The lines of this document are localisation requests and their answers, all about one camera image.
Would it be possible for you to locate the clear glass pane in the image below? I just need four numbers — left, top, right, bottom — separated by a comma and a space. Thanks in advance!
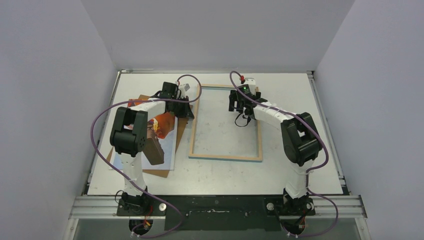
194, 87, 259, 158

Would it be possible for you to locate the hot air balloon photo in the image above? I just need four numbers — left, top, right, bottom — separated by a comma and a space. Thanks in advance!
109, 98, 178, 172

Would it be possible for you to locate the blue wooden picture frame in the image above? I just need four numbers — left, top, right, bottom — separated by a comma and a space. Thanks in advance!
188, 84, 264, 163

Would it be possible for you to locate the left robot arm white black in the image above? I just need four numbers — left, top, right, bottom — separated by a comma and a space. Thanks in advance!
110, 81, 194, 216

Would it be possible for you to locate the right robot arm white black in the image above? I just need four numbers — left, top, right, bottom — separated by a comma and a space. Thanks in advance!
228, 84, 323, 215

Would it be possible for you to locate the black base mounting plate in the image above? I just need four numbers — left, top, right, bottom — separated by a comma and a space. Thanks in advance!
115, 195, 316, 235

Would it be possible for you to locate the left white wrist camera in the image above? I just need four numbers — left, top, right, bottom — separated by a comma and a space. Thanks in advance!
176, 83, 191, 100

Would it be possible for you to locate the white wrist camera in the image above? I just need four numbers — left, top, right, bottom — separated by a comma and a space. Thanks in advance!
176, 83, 191, 100
244, 77, 257, 89

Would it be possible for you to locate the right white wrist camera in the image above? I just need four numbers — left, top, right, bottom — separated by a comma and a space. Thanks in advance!
244, 77, 257, 89

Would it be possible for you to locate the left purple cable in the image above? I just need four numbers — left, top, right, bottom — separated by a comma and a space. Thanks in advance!
90, 73, 203, 239

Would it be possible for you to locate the aluminium rail front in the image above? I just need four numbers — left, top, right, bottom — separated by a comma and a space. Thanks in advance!
69, 195, 368, 219

